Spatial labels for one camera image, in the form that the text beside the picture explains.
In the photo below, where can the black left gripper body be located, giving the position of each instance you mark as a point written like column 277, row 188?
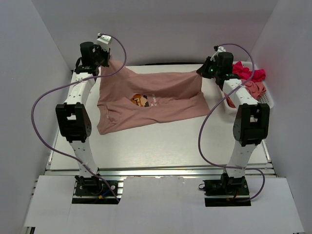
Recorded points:
column 101, row 58

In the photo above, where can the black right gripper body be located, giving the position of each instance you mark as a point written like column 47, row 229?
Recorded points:
column 210, row 70

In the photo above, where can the dusty pink t shirt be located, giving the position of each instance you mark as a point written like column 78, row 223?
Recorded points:
column 128, row 99

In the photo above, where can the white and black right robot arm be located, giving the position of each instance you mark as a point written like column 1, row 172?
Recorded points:
column 250, row 125

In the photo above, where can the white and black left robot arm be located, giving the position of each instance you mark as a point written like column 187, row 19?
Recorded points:
column 73, row 120

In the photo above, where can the magenta t shirt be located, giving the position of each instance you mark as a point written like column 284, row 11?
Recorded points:
column 245, row 73

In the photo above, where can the coral pink t shirt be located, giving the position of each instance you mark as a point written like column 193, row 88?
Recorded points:
column 256, row 90

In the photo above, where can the white perforated plastic basket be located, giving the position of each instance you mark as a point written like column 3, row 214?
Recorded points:
column 266, row 98

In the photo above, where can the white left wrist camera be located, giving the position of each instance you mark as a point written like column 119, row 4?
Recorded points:
column 104, row 41

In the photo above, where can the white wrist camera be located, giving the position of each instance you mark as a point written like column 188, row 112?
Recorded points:
column 104, row 41
column 218, row 49

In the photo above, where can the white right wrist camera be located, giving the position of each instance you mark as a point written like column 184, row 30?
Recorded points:
column 218, row 49

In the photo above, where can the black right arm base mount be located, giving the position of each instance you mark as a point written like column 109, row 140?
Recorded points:
column 215, row 195

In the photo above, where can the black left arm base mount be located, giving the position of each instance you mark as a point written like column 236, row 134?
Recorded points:
column 93, row 194

